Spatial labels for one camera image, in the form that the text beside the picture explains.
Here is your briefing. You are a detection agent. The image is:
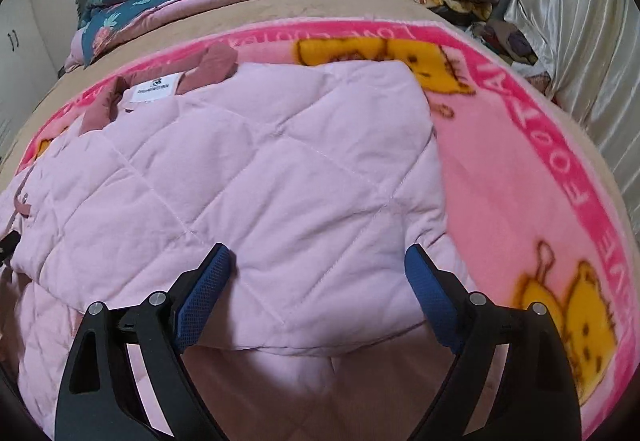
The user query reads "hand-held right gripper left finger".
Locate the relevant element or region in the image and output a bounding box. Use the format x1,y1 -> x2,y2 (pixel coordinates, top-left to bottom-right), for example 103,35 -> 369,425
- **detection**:
54,242 -> 233,441

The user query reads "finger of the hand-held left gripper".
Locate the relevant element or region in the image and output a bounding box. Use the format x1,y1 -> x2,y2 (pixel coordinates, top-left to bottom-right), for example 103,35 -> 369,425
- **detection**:
0,230 -> 22,267

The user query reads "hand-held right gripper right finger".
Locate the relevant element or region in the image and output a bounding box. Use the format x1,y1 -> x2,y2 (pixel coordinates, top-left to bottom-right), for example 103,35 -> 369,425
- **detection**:
403,243 -> 583,441

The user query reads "pink quilted jacket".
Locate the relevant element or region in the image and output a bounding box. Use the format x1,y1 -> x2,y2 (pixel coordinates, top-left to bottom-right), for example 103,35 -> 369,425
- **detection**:
0,43 -> 476,441

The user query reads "pink printed blanket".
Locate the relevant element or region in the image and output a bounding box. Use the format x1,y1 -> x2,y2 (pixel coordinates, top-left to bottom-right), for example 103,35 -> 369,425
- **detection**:
10,18 -> 638,441

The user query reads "white wardrobe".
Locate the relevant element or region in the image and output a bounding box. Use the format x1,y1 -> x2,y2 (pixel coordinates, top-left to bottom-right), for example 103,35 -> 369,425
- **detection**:
0,0 -> 66,162

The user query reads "dark patchwork cloth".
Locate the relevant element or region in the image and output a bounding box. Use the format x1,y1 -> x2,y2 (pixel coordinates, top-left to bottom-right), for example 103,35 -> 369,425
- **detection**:
470,18 -> 556,92

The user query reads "beige bedspread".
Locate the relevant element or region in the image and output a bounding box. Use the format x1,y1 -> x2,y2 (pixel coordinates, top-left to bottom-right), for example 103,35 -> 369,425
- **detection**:
0,0 -> 638,272

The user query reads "white satin curtain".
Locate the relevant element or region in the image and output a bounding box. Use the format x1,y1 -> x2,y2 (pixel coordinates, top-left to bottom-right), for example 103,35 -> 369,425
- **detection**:
480,0 -> 640,182

